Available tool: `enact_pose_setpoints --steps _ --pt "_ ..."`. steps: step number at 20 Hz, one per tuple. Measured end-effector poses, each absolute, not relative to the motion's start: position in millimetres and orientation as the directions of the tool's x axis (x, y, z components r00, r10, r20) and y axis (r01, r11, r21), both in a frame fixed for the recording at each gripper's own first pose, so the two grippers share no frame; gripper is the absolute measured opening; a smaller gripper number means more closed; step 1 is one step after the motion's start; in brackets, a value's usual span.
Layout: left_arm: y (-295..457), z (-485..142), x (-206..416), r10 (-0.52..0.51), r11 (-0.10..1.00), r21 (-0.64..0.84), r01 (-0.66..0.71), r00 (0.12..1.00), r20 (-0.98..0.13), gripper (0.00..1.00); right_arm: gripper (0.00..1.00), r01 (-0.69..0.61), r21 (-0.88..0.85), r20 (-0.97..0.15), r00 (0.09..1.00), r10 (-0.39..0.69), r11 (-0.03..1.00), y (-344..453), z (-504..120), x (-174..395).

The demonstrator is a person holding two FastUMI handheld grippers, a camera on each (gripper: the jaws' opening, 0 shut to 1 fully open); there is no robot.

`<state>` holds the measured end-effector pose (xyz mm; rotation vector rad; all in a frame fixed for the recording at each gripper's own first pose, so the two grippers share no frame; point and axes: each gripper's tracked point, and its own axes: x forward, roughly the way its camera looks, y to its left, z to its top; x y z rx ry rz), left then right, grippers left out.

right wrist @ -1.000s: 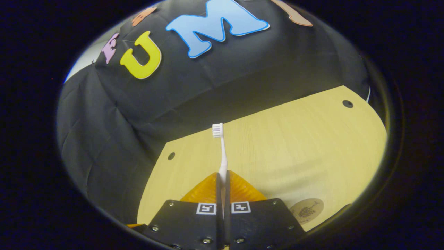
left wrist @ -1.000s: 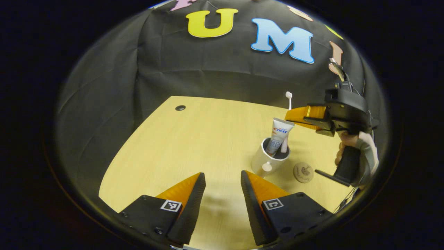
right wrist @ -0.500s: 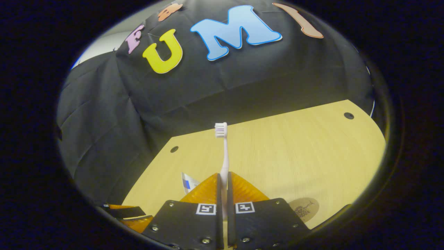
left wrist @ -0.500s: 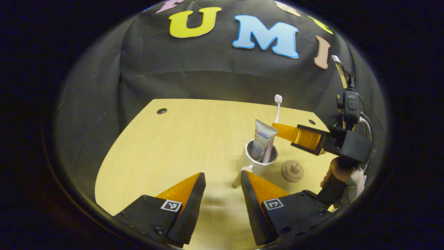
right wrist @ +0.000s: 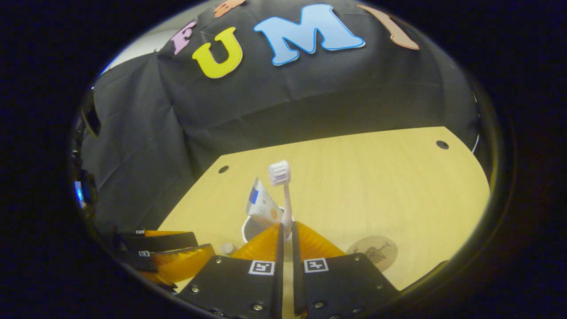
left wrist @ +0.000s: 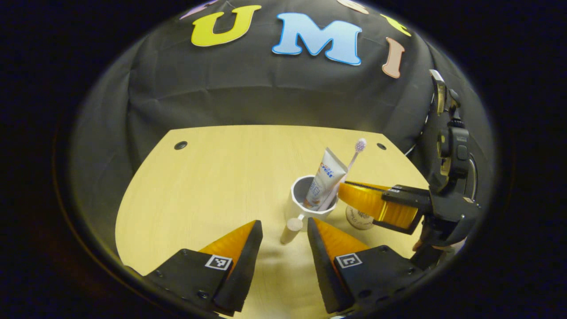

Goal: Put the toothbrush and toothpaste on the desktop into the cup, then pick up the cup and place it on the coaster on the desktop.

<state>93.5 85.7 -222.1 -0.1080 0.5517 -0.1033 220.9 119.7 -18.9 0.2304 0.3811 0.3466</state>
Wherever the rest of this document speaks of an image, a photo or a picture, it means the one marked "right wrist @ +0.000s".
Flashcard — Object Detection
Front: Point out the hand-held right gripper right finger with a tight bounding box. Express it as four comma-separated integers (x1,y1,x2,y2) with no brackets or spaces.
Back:
291,221,401,319

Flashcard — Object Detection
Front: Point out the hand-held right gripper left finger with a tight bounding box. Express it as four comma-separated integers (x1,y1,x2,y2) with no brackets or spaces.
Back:
177,222,285,319

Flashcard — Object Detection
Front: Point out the white cup with wooden handle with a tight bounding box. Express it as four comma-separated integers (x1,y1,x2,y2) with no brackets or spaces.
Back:
220,206,295,257

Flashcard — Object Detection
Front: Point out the white toothpaste tube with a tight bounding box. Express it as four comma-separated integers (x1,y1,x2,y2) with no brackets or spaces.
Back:
245,176,284,230

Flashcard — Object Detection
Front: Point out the round wooden coaster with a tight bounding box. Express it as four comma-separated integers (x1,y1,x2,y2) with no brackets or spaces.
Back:
346,235,398,273

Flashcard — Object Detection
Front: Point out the white toothbrush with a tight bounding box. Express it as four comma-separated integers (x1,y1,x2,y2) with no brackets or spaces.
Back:
268,160,294,242

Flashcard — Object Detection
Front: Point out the wooden desktop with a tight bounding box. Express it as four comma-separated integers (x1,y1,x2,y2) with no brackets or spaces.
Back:
157,126,491,319

